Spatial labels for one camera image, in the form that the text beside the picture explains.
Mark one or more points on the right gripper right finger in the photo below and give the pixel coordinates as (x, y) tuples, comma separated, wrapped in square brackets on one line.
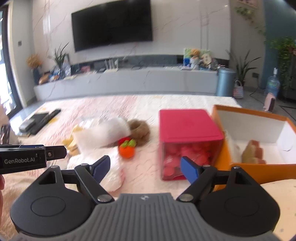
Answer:
[(203, 180)]

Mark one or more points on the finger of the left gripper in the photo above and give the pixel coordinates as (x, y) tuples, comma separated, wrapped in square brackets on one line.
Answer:
[(55, 152)]

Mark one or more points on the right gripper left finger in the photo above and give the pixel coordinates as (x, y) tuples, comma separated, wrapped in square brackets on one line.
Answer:
[(87, 179)]

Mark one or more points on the yellow cloth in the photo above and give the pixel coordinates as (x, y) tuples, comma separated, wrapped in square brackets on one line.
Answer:
[(70, 143)]

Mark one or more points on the white crumpled cloth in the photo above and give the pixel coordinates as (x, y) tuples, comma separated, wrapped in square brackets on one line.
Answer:
[(109, 173)]

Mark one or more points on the black remote control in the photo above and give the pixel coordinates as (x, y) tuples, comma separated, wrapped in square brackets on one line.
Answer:
[(39, 125)]

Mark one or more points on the black flat box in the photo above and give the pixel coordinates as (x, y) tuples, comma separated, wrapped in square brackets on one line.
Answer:
[(27, 125)]

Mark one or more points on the red storage box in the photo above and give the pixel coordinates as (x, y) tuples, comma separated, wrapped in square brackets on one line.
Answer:
[(186, 132)]

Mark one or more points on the rolled white towel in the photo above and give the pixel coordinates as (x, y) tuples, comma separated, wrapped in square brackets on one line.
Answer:
[(95, 137)]

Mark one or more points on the orange crochet fruit toy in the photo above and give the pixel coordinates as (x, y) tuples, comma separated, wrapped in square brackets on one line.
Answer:
[(126, 147)]

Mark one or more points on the lace pink tablecloth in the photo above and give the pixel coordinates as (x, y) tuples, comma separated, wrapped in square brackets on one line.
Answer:
[(242, 209)]

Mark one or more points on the brown plush toy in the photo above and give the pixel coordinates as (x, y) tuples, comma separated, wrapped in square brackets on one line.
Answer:
[(136, 129)]

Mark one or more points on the orange cardboard box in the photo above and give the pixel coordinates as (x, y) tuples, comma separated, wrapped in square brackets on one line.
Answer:
[(262, 144)]

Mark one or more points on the white marble tv console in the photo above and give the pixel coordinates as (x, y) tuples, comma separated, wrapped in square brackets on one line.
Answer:
[(131, 81)]

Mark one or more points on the green plant in vase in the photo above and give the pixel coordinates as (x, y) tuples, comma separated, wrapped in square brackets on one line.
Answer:
[(58, 57)]

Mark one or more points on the woven small basket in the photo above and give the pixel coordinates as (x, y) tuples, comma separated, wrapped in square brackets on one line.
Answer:
[(238, 92)]

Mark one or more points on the dried yellow flower vase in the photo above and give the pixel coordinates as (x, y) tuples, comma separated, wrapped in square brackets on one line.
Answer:
[(35, 63)]

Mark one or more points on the blue-grey trash bin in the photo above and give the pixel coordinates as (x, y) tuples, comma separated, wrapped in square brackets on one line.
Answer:
[(225, 84)]

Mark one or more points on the white wifi router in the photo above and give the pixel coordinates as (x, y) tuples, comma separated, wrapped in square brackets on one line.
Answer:
[(111, 65)]

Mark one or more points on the pink small heater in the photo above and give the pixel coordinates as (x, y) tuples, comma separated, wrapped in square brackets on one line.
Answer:
[(269, 103)]

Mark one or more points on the teddy bear on console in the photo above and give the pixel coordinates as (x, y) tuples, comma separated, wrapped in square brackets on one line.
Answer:
[(195, 59)]

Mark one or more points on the green potted plant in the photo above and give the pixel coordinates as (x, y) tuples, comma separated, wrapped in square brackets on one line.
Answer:
[(242, 65)]

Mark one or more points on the blue water jug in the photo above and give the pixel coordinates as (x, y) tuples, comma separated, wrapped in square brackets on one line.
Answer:
[(273, 84)]

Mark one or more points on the hanging vine plant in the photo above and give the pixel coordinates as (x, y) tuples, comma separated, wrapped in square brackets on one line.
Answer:
[(252, 18)]

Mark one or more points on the black wall television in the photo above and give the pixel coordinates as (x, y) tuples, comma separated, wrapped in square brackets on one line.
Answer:
[(112, 23)]

